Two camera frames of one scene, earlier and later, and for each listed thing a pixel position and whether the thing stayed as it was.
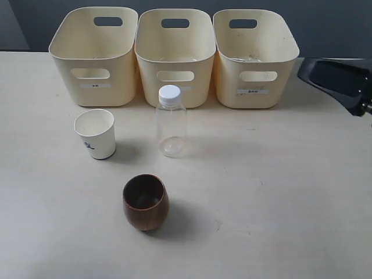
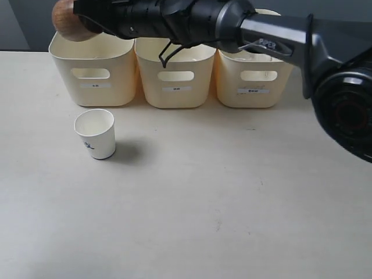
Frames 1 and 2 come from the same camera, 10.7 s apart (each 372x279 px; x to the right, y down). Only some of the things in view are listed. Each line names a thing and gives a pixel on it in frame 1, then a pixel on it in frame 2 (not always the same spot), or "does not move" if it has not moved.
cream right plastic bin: [256, 50] does not move
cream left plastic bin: [95, 46] does not move
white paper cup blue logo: [97, 128] does not move
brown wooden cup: [146, 201] to [69, 25]
